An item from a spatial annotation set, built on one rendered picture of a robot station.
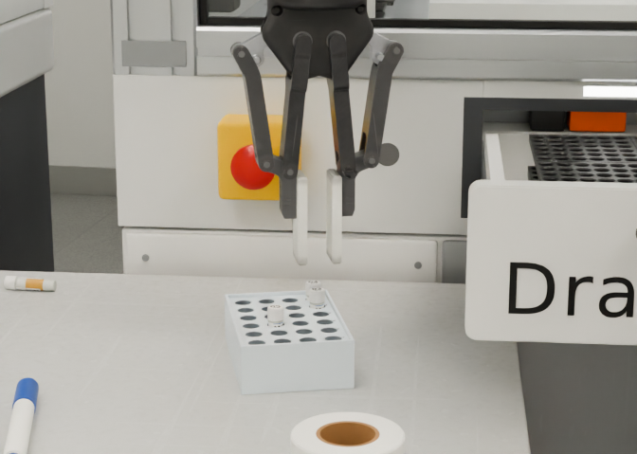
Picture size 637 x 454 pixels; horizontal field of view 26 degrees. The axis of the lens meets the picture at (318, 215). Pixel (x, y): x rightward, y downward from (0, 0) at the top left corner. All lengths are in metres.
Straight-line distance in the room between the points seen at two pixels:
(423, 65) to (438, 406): 0.37
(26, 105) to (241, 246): 0.96
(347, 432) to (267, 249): 0.46
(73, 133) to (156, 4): 3.55
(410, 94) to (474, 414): 0.38
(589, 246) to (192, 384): 0.31
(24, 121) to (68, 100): 2.60
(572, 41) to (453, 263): 0.23
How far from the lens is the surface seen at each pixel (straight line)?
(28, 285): 1.27
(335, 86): 1.04
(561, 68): 1.26
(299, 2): 1.01
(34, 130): 2.26
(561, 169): 1.12
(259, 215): 1.29
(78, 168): 4.82
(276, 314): 1.05
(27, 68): 2.15
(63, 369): 1.08
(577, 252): 0.94
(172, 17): 1.28
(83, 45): 4.75
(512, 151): 1.29
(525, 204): 0.93
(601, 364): 1.33
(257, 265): 1.31
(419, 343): 1.12
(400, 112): 1.26
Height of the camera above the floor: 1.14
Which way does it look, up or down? 15 degrees down
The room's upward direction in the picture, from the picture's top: straight up
